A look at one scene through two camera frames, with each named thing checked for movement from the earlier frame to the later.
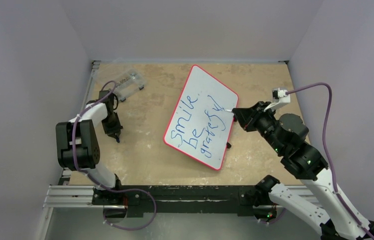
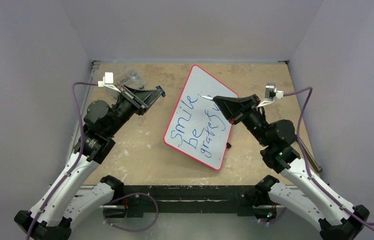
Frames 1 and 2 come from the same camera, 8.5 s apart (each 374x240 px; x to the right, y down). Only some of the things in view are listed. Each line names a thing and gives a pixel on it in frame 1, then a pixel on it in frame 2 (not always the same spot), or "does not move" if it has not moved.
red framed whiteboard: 199,125 does not move
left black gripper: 114,131 → 139,99
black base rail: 180,200 does not move
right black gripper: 250,116 → 246,110
